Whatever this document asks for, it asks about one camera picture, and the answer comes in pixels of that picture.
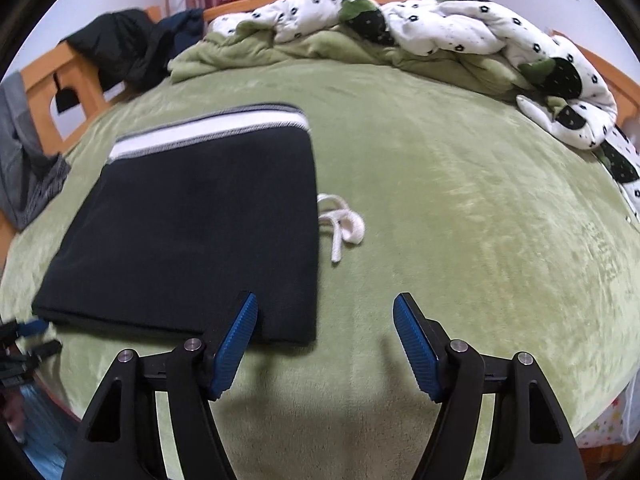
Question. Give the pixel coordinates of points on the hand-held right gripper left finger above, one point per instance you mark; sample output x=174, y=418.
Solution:
x=232, y=355

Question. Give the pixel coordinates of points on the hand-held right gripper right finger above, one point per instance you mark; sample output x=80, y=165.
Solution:
x=417, y=355

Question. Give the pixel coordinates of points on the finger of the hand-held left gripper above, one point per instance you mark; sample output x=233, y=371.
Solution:
x=42, y=349
x=30, y=329

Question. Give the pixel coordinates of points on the black pants with white stripes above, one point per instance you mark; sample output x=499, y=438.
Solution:
x=190, y=220

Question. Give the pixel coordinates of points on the person's leg in blue jeans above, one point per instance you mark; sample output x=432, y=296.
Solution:
x=45, y=430

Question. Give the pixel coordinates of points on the green fleece bed sheet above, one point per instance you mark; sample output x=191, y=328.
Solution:
x=475, y=220

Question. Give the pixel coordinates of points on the grey garment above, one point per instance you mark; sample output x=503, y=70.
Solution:
x=20, y=160

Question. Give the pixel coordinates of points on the star printed sheet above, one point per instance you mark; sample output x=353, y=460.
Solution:
x=605, y=425

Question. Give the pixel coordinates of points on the black jacket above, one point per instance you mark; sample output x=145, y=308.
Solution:
x=120, y=40

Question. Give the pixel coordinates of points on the crumpled green blanket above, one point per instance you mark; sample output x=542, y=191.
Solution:
x=300, y=50

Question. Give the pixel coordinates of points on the white quilt with dark print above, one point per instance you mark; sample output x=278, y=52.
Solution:
x=450, y=25

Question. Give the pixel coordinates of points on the navy garment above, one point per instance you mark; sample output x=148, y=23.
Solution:
x=182, y=25

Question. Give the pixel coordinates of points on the wooden bed frame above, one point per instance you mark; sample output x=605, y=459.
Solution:
x=85, y=75

